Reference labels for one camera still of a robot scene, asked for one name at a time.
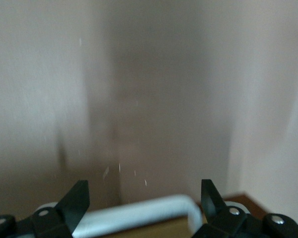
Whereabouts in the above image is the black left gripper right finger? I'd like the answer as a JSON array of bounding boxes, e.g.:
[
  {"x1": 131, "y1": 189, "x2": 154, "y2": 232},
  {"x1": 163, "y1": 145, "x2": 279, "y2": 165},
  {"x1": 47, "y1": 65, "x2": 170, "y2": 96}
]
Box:
[{"x1": 192, "y1": 178, "x2": 247, "y2": 238}]

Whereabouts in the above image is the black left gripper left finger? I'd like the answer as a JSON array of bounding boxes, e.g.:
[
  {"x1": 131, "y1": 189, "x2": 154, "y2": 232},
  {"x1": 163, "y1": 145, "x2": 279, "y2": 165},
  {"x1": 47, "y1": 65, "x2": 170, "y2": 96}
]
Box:
[{"x1": 31, "y1": 179, "x2": 90, "y2": 238}]

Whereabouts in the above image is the wooden drawer with white handle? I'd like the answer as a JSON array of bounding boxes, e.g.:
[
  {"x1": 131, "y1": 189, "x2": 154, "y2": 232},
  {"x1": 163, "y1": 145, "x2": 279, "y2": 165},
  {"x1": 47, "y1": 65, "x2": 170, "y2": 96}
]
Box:
[{"x1": 72, "y1": 194, "x2": 271, "y2": 238}]

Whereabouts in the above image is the brown table cover sheet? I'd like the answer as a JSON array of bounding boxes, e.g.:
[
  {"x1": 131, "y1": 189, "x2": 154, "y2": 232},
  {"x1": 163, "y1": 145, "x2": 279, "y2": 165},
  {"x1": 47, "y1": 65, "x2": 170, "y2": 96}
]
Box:
[{"x1": 0, "y1": 0, "x2": 298, "y2": 238}]

